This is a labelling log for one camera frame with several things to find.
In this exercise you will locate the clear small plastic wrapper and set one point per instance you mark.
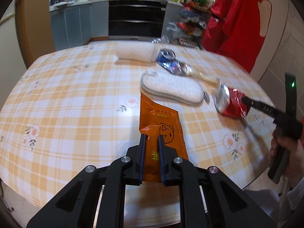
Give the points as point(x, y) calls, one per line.
point(206, 78)

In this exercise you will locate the black built-in oven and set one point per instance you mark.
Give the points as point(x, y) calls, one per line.
point(136, 18)

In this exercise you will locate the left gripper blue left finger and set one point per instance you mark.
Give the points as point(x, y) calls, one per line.
point(95, 197)

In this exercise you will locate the cream white refrigerator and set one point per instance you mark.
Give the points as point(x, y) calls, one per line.
point(12, 66)

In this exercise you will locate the yellow plaid tablecloth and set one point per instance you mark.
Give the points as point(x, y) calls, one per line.
point(81, 106)

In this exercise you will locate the orange snack packet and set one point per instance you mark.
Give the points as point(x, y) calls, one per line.
point(155, 120)

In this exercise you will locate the crushed red soda can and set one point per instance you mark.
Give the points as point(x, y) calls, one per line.
point(228, 102)

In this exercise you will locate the crushed blue soda can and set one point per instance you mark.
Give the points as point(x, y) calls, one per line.
point(166, 58)

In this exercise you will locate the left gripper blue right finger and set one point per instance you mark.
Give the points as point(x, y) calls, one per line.
point(208, 198)

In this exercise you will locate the wire snack storage rack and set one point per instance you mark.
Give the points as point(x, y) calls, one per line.
point(188, 30)

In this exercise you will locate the red hanging apron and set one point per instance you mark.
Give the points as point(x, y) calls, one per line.
point(237, 30)

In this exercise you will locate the white fuzzy insole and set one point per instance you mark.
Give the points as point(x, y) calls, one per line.
point(177, 88)

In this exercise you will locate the grey lower kitchen cabinets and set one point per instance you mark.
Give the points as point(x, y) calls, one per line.
point(80, 24)

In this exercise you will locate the white foam fruit net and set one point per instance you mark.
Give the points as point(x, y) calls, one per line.
point(136, 51)

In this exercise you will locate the clear plastic bags on floor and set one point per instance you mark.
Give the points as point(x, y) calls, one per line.
point(169, 36)

